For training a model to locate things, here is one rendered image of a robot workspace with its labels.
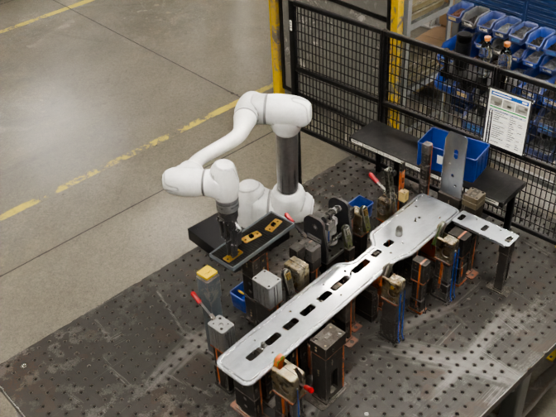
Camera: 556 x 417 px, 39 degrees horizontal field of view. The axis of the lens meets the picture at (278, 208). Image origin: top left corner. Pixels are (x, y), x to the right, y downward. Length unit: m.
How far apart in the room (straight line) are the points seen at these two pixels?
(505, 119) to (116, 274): 2.53
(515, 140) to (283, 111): 1.13
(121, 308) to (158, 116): 2.99
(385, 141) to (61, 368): 1.92
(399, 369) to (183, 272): 1.16
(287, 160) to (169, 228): 1.85
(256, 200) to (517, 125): 1.26
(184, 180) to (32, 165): 3.31
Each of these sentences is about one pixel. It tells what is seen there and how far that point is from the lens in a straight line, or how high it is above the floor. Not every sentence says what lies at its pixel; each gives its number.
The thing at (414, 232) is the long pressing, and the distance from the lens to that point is 3.52.
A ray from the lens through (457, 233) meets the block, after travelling 3.57.
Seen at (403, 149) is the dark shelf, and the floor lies 1.03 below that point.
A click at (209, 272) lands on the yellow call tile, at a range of 3.10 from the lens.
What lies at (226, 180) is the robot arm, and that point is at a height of 1.57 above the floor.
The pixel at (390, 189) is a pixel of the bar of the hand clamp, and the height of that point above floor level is 1.12.
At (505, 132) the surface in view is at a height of 1.24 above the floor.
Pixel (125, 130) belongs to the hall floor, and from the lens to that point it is 6.32.
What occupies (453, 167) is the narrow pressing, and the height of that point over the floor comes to 1.16.
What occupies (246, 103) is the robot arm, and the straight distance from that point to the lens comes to 3.33.
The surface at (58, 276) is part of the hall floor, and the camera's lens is 5.04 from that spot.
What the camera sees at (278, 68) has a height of 0.32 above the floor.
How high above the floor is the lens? 3.23
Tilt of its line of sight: 38 degrees down
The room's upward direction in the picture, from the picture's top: 3 degrees counter-clockwise
